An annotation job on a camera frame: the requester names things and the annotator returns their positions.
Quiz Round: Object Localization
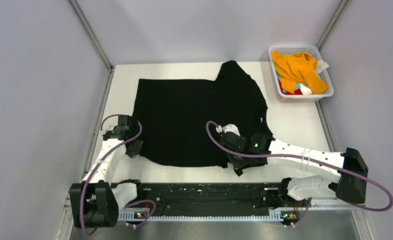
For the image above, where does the black t shirt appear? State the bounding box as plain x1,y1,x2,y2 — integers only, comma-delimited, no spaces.
133,60,272,168

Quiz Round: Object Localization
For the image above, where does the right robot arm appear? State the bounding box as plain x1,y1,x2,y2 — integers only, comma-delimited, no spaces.
215,124,369,206

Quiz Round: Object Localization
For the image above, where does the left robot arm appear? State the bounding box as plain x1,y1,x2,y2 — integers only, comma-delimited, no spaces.
68,114,145,230

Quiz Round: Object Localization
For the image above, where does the red blue cloth in basket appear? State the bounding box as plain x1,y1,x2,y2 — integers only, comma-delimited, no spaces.
278,78,303,95

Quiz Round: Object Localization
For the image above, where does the orange t shirt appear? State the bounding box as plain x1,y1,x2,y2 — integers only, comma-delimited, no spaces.
271,50,329,95

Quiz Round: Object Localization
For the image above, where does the white cloth in basket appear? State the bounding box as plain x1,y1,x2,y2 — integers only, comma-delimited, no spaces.
315,60,330,74

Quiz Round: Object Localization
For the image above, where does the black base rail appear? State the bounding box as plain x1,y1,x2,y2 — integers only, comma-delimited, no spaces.
113,182,312,218

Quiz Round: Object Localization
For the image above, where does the white cable duct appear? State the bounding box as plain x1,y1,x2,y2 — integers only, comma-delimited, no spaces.
117,208,284,223

